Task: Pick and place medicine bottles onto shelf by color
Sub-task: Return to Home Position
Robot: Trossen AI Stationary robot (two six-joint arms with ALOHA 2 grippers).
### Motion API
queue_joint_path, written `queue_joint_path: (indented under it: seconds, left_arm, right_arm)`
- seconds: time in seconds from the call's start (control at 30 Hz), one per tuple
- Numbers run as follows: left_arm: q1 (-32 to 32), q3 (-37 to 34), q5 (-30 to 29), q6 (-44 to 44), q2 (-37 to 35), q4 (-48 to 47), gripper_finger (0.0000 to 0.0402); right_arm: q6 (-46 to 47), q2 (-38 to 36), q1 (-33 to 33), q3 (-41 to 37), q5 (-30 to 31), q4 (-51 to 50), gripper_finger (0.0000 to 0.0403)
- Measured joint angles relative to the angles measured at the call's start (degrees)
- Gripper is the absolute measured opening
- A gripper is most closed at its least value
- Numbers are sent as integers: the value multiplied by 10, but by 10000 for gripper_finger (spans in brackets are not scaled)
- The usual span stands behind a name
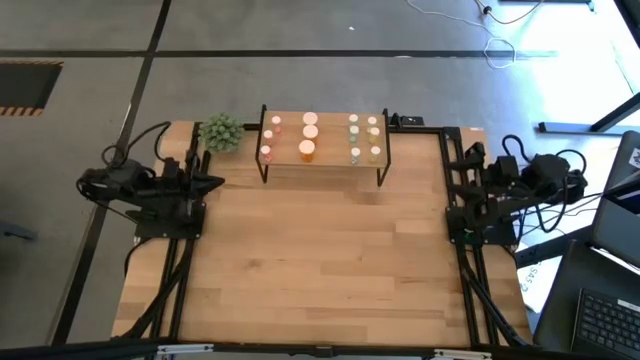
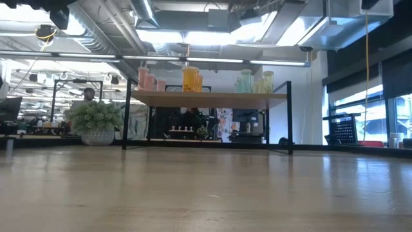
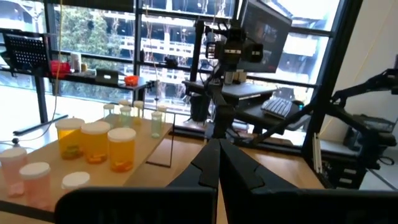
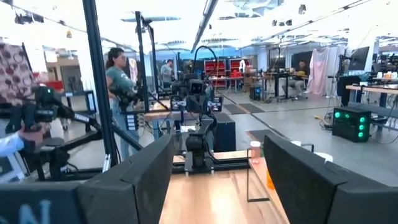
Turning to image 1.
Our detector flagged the white floor cable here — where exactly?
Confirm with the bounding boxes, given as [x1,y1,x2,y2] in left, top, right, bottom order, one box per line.
[405,0,517,70]

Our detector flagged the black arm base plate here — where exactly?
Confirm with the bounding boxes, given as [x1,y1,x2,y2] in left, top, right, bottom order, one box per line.
[124,202,207,242]
[444,204,517,247]

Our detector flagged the dark grey laptop lid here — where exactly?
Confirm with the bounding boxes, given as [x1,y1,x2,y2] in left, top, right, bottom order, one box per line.
[591,129,640,274]

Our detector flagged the silver metal bracket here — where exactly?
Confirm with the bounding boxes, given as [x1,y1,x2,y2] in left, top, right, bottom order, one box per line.
[432,348,494,360]
[157,343,215,356]

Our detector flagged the white paper sheet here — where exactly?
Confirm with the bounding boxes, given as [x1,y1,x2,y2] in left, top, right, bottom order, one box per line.
[514,242,554,314]

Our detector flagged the black floor hatch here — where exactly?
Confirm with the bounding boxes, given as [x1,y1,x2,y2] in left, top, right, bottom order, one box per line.
[0,59,64,117]

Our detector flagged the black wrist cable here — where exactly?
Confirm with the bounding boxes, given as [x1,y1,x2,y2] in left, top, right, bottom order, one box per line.
[101,120,174,169]
[501,133,590,235]

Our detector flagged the black open laptop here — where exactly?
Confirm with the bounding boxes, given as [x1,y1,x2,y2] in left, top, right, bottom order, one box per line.
[532,238,640,360]

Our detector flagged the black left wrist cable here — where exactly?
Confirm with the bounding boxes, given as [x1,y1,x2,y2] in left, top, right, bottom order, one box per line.
[101,120,174,169]

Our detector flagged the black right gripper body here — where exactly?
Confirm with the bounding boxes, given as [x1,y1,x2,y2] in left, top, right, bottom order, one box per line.
[463,141,497,225]

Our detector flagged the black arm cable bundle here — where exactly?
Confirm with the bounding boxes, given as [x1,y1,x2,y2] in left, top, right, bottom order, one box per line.
[458,249,532,349]
[117,238,197,342]

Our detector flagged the black desk leg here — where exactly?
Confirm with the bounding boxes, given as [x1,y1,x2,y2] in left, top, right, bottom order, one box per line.
[613,0,640,32]
[537,91,640,135]

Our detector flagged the black desk crossbar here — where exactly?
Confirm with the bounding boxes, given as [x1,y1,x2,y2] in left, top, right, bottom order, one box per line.
[513,223,596,270]

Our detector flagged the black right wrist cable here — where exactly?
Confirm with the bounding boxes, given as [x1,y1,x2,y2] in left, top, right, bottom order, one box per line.
[501,133,590,235]

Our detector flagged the green potted artificial plant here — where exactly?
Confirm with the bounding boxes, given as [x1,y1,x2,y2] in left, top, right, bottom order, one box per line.
[198,112,246,155]

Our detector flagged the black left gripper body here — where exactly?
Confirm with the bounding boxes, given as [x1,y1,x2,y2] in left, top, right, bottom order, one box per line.
[160,156,207,222]

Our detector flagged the wooden shelf with black frame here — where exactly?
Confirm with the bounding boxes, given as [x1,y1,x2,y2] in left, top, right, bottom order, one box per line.
[254,103,392,188]

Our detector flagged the black floor cable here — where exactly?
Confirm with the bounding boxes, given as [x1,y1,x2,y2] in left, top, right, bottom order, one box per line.
[474,0,545,25]

